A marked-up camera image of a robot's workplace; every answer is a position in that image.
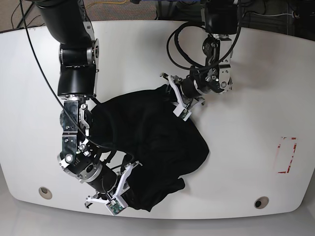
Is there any white floor cable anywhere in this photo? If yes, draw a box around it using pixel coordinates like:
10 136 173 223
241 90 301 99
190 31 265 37
265 12 293 18

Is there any red tape rectangle marking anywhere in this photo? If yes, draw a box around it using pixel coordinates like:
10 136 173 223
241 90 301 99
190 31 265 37
274 137 297 174

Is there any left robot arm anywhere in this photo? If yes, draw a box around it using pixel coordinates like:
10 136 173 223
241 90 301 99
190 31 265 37
161 0 242 110

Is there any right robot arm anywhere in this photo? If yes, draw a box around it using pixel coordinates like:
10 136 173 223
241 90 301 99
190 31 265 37
34 0 139 215

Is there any left table cable grommet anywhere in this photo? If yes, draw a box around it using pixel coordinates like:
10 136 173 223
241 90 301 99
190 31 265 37
38 187 52 200

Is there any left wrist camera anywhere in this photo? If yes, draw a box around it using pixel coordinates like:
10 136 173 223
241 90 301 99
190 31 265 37
173 104 192 121

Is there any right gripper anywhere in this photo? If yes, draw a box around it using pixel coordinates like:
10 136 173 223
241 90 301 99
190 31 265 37
85 161 142 208

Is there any table cable grommet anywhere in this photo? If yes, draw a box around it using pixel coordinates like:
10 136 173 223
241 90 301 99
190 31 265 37
38 187 52 200
254 196 269 209

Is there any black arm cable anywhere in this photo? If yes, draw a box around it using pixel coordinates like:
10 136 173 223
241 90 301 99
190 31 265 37
19 0 135 173
166 9 244 72

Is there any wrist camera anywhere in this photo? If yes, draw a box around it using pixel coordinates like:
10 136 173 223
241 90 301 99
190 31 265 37
173 104 192 121
105 196 128 216

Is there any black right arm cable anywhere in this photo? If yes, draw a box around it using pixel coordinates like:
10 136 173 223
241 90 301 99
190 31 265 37
19 0 135 173

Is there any yellow floor cable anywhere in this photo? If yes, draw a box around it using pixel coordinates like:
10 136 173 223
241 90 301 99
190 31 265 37
86 1 127 8

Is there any right table cable grommet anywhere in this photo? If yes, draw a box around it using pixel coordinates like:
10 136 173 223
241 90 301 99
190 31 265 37
254 196 269 209

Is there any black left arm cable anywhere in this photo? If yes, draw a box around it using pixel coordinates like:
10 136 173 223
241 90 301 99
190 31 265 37
166 9 244 72

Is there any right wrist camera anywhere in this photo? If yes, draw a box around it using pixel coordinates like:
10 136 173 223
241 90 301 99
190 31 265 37
105 196 128 216

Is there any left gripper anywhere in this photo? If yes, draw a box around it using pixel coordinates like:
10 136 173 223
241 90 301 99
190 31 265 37
160 72 206 110

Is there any black tripod stand leg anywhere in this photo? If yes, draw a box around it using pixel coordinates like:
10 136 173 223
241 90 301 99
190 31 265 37
15 0 40 29

